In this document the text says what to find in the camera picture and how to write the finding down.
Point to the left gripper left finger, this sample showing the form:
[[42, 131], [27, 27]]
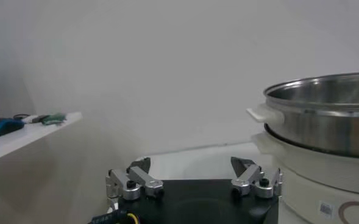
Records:
[[145, 181]]

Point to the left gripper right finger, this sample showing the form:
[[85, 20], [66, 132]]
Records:
[[249, 176]]

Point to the round glass lid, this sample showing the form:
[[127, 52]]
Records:
[[197, 170]]

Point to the stainless steel steamer basket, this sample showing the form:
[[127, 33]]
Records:
[[319, 131]]

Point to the white electric cooker base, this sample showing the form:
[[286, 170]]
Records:
[[319, 188]]

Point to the green card holder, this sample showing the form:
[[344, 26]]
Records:
[[55, 118]]

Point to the small black device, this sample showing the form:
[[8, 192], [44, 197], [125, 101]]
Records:
[[40, 118]]

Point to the small white adapter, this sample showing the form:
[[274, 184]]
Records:
[[29, 118]]

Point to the white side table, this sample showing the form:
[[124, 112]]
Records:
[[20, 137]]

